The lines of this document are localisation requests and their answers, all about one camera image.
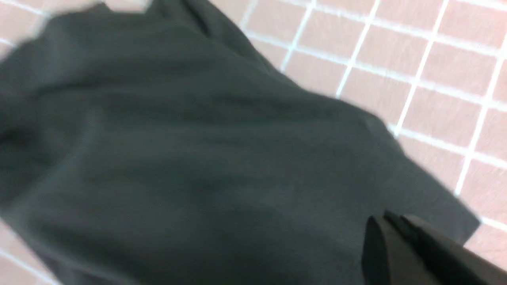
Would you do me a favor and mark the dark gray long-sleeved shirt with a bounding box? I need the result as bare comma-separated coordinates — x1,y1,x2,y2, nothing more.
0,0,480,285

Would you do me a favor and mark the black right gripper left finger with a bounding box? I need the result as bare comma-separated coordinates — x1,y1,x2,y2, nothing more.
361,216,440,285

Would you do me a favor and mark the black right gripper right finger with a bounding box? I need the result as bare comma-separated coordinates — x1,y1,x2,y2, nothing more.
399,216,507,285

